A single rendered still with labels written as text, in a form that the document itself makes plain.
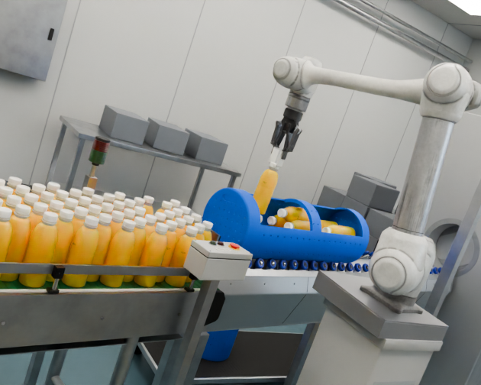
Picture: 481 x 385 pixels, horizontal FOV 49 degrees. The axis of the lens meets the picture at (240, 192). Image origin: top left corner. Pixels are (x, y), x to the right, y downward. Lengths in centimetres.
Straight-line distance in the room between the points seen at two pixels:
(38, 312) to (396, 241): 109
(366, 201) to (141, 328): 435
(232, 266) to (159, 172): 402
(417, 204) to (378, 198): 416
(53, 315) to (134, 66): 401
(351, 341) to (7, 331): 113
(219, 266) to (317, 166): 515
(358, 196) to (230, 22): 232
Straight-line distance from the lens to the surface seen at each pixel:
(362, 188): 599
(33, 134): 529
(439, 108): 177
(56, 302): 163
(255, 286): 226
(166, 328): 191
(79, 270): 163
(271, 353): 349
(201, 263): 172
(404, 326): 192
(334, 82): 196
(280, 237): 221
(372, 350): 193
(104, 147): 214
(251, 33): 593
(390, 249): 175
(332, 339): 206
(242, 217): 209
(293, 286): 245
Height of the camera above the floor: 159
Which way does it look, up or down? 10 degrees down
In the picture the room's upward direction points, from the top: 19 degrees clockwise
